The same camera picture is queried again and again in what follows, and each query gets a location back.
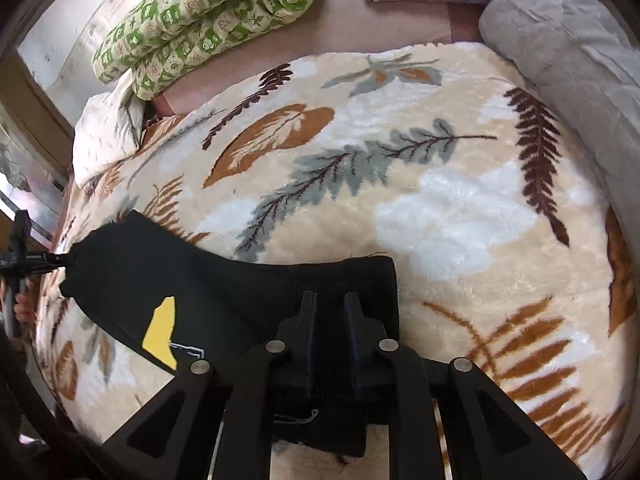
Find black pants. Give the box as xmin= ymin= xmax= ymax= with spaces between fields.
xmin=58 ymin=210 xmax=400 ymax=466

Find wooden glass cabinet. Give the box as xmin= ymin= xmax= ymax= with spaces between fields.
xmin=1 ymin=53 xmax=73 ymax=249

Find green patterned folded quilt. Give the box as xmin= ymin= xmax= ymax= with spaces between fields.
xmin=91 ymin=0 xmax=314 ymax=101

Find white floral pillow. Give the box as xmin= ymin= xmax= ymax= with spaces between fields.
xmin=72 ymin=70 xmax=145 ymax=188

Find person's left hand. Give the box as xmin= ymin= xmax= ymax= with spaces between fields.
xmin=14 ymin=290 xmax=36 ymax=332

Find grey quilted pillow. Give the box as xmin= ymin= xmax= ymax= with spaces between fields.
xmin=480 ymin=0 xmax=639 ymax=259

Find pink quilted bed headboard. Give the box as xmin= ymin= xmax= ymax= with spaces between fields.
xmin=152 ymin=0 xmax=484 ymax=116

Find leaf pattern plush blanket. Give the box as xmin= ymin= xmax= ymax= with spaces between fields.
xmin=53 ymin=42 xmax=638 ymax=479

